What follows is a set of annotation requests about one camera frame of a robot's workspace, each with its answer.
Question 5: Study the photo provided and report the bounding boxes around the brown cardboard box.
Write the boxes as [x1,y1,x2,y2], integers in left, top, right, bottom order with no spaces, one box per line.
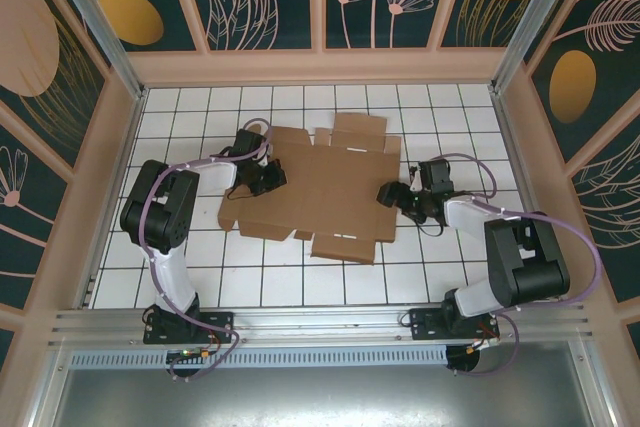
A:
[216,112,403,266]

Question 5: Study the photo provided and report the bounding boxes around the dark panel oval and fern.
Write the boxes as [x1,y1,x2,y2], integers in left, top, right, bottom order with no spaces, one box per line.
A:
[527,0,640,164]

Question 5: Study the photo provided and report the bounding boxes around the dark panel orange oval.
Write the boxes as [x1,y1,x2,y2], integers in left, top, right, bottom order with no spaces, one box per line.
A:
[74,0,209,54]

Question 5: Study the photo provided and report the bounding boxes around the grey metal sheet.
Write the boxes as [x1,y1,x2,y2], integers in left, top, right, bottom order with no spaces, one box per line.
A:
[49,364,601,427]

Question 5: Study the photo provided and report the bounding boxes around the dark panel pink fern leaves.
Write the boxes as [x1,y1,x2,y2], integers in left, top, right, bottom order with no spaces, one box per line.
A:
[569,121,640,304]

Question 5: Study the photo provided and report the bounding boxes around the dark panel single pink flower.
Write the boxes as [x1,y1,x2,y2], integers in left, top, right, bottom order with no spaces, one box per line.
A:
[0,114,74,311]

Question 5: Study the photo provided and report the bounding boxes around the dark panel large pink circle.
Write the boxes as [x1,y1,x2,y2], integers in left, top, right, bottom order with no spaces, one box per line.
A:
[0,0,110,171]

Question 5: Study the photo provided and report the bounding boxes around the aluminium table side rail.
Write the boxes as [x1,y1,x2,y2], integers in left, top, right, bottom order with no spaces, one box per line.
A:
[74,88,147,309]
[492,90,561,304]

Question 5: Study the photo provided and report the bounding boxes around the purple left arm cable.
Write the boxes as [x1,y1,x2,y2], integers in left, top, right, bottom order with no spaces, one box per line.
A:
[139,118,275,382]

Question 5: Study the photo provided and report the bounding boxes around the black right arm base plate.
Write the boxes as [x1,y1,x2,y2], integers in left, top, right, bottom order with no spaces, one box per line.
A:
[408,307,501,343]

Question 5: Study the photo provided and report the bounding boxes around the long aluminium frame rail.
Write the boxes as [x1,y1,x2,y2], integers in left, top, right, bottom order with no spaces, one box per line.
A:
[47,300,596,348]

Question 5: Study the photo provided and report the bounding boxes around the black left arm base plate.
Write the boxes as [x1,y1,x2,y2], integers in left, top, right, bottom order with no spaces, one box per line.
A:
[143,311,236,346]

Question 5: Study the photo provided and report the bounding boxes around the grey slotted cable duct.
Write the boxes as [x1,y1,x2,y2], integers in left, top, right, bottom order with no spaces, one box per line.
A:
[69,346,449,369]

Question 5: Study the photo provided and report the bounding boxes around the aluminium corner post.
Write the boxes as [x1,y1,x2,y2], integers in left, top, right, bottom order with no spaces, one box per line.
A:
[42,0,147,101]
[489,0,576,94]

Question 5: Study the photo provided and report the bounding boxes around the short aluminium frame bar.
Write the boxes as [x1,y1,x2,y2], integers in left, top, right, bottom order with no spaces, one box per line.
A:
[27,346,74,427]
[569,344,619,427]

